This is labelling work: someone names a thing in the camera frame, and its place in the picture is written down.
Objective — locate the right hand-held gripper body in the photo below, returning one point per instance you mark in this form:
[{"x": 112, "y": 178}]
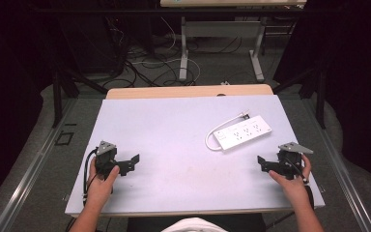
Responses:
[{"x": 291, "y": 156}]

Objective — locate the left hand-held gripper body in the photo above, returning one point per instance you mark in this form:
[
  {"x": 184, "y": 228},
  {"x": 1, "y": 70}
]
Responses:
[{"x": 105, "y": 157}]

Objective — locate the person's right hand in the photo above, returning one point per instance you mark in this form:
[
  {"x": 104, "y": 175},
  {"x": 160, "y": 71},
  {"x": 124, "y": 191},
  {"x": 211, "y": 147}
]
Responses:
[{"x": 292, "y": 190}]

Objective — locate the person's left hand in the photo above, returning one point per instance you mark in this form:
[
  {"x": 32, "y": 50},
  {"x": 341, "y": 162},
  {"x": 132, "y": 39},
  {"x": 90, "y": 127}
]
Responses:
[{"x": 100, "y": 190}]

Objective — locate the white power strip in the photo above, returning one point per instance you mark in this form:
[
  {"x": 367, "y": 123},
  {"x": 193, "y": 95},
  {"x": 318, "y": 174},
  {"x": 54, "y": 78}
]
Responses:
[{"x": 242, "y": 132}]

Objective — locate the black metal stand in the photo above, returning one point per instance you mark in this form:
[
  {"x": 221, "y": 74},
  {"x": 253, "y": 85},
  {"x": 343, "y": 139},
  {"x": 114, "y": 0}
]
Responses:
[
  {"x": 320, "y": 96},
  {"x": 58, "y": 96}
]

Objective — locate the wooden table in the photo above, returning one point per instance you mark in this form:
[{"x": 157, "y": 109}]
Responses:
[{"x": 186, "y": 92}]

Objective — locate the person's white shirt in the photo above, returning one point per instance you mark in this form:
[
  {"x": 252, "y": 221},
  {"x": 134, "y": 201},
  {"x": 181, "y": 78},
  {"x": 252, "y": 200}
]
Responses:
[{"x": 194, "y": 225}]

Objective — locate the white desk with metal legs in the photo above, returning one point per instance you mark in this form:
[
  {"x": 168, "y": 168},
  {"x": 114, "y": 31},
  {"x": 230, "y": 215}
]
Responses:
[{"x": 225, "y": 29}]

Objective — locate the metal floor rail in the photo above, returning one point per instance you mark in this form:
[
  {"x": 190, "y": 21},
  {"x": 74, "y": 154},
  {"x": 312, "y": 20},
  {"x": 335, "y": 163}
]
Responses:
[
  {"x": 344, "y": 174},
  {"x": 29, "y": 175}
]

